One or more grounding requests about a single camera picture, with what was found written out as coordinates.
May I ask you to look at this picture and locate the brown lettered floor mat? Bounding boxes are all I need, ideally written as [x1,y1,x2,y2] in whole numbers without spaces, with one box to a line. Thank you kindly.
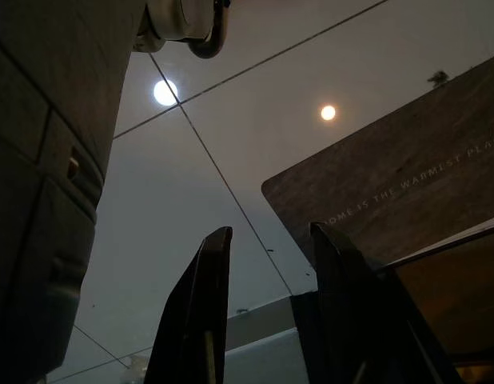
[261,50,494,267]

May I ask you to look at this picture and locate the white cylinder with metal loop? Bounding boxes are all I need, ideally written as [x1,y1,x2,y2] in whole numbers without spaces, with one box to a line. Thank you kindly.
[132,0,231,60]

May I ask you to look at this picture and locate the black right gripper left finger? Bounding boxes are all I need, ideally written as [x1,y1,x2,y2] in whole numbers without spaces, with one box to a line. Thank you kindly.
[145,226,234,384]

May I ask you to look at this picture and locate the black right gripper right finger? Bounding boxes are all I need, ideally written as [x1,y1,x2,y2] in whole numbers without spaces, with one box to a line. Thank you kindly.
[309,222,466,384]

